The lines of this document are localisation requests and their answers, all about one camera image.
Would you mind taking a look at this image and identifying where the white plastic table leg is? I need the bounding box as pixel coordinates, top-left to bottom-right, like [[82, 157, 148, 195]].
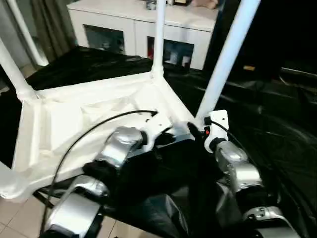
[[0, 162, 25, 196], [150, 0, 166, 80], [194, 0, 262, 124], [0, 37, 35, 102]]

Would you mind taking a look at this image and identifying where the white plastic table top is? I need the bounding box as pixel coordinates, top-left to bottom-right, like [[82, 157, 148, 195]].
[[0, 71, 196, 203]]

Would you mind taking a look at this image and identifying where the black plastic mat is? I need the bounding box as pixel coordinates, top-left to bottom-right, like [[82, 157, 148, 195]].
[[0, 46, 317, 238]]

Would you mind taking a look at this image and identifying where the red packet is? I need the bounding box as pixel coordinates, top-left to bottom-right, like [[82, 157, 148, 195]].
[[148, 37, 155, 59]]

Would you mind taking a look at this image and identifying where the black speaker box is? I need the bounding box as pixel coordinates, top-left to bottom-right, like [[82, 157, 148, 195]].
[[210, 0, 283, 77]]

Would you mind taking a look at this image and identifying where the white glass-door cabinet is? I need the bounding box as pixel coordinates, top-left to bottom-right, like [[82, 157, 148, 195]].
[[67, 0, 220, 71]]

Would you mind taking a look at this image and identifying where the black metal stand leg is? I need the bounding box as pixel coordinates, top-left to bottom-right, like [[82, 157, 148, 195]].
[[34, 191, 55, 209]]

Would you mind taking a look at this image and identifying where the grey curtain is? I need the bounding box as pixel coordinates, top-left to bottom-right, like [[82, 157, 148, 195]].
[[29, 0, 77, 62]]

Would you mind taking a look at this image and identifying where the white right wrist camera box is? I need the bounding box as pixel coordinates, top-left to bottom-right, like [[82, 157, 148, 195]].
[[203, 110, 229, 153]]

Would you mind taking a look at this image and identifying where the black left camera cable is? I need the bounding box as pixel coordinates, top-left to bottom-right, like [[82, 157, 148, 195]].
[[43, 110, 159, 234]]

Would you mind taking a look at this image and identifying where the white door frame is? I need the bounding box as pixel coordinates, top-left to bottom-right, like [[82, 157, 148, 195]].
[[6, 0, 49, 67]]

